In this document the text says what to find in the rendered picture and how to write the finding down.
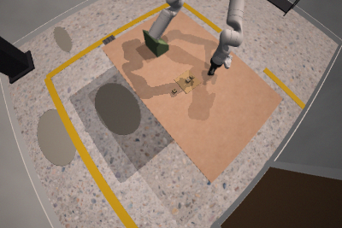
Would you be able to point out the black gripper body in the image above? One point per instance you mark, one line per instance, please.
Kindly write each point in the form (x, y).
(214, 65)

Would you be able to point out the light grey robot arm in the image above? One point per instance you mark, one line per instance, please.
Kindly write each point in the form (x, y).
(230, 37)

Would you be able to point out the tan square mat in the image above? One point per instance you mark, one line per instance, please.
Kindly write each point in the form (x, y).
(187, 87)

